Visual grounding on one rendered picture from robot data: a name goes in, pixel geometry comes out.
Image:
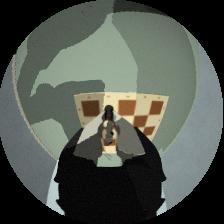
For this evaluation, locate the brown and cream chessboard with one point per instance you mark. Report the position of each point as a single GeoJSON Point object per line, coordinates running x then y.
{"type": "Point", "coordinates": [143, 110]}

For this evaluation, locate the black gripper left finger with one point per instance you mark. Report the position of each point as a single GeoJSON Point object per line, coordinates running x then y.
{"type": "Point", "coordinates": [85, 144]}

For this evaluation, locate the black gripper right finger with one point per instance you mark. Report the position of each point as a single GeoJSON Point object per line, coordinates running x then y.
{"type": "Point", "coordinates": [133, 144]}

